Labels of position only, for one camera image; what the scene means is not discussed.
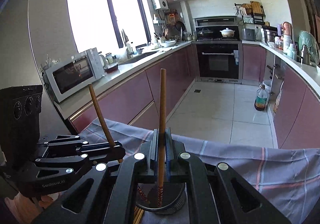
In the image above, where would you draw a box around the wooden chopstick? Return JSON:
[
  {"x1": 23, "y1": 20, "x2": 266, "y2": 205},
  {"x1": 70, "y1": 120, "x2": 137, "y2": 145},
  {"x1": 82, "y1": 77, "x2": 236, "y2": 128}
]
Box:
[
  {"x1": 157, "y1": 69, "x2": 167, "y2": 208},
  {"x1": 88, "y1": 84, "x2": 123, "y2": 163}
]

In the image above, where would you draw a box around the person's hand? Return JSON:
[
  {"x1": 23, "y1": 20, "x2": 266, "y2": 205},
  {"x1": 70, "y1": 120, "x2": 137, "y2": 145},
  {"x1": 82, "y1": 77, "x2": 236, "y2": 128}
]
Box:
[{"x1": 38, "y1": 195, "x2": 54, "y2": 209}]

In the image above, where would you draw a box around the black mesh utensil cup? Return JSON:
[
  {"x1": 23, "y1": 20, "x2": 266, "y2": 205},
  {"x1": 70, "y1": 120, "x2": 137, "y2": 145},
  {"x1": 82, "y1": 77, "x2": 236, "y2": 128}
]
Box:
[{"x1": 136, "y1": 182, "x2": 187, "y2": 215}]

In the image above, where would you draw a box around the white microwave oven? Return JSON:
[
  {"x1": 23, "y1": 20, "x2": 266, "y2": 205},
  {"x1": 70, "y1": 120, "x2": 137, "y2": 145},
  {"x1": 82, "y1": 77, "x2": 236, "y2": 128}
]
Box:
[{"x1": 44, "y1": 48, "x2": 105, "y2": 103}]

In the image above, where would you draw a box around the dark red bowl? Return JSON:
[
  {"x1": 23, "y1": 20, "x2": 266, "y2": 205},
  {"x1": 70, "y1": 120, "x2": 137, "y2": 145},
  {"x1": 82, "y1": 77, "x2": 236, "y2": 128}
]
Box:
[{"x1": 104, "y1": 63, "x2": 118, "y2": 73}]

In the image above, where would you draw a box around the oil bottle on floor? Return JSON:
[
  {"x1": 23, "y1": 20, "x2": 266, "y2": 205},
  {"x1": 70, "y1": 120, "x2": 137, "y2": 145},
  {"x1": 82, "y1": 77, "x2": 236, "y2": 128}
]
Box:
[{"x1": 254, "y1": 84, "x2": 268, "y2": 111}]

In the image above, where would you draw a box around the black built-in oven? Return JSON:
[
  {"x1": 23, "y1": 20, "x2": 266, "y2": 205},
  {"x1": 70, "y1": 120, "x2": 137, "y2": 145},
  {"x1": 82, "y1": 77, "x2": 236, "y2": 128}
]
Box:
[{"x1": 194, "y1": 16, "x2": 243, "y2": 84}]

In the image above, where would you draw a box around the pink lower cabinets right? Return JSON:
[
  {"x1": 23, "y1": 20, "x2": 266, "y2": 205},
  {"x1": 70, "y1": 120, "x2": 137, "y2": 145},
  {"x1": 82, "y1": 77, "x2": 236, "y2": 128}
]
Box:
[{"x1": 240, "y1": 41, "x2": 319, "y2": 149}]

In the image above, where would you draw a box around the black pot with lid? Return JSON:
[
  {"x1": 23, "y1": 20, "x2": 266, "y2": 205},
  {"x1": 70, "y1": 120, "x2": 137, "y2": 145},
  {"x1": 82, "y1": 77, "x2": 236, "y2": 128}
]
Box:
[{"x1": 197, "y1": 27, "x2": 213, "y2": 38}]

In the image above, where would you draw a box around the white ceramic pot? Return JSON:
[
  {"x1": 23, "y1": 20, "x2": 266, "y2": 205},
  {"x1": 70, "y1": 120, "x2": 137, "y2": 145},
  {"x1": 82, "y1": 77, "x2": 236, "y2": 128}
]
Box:
[{"x1": 220, "y1": 28, "x2": 235, "y2": 38}]

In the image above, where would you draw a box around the steel thermos bottle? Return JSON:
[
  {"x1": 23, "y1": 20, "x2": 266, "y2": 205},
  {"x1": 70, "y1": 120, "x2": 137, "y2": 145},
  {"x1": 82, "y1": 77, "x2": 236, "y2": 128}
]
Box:
[{"x1": 300, "y1": 45, "x2": 310, "y2": 66}]

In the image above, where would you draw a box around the pink kettle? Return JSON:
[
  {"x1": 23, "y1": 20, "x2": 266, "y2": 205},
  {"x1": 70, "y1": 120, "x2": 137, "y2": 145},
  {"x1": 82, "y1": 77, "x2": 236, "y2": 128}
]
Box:
[{"x1": 281, "y1": 21, "x2": 293, "y2": 39}]

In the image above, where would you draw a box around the window with dark frame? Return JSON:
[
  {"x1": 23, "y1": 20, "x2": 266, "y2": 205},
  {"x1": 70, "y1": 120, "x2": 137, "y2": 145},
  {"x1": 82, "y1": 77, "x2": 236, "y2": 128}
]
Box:
[{"x1": 67, "y1": 0, "x2": 151, "y2": 55}]

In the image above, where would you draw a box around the black wall rack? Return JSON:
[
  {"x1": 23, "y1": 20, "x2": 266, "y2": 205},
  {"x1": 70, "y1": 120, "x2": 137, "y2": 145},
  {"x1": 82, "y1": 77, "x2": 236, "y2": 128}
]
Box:
[{"x1": 234, "y1": 1, "x2": 265, "y2": 25}]

